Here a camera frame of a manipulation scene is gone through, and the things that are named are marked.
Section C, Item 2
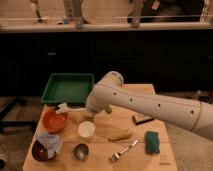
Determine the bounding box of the green cucumber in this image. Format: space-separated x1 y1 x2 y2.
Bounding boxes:
105 105 112 114

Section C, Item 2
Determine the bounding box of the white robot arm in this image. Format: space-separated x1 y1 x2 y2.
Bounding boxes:
85 71 213 141

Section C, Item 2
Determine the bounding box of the green sponge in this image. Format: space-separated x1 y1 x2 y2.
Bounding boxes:
145 131 160 154

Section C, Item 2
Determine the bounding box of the green plastic tray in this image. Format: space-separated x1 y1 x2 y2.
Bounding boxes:
41 73 94 106

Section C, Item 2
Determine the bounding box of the silver fork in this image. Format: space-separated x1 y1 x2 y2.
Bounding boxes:
109 140 138 163

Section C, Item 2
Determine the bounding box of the white cup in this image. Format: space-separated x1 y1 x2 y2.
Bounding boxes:
77 121 95 139

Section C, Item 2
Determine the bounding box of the black office chair base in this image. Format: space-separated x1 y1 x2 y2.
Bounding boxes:
0 97 38 133

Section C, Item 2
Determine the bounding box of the small metal cup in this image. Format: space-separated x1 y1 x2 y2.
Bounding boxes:
74 144 89 161

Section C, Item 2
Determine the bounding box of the dark purple bowl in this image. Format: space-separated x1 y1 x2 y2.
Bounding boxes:
32 140 49 162

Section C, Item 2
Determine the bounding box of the wooden block brush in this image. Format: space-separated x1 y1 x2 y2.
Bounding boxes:
132 114 153 125

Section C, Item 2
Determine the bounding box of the red bowl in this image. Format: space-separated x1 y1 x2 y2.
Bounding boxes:
42 108 68 133

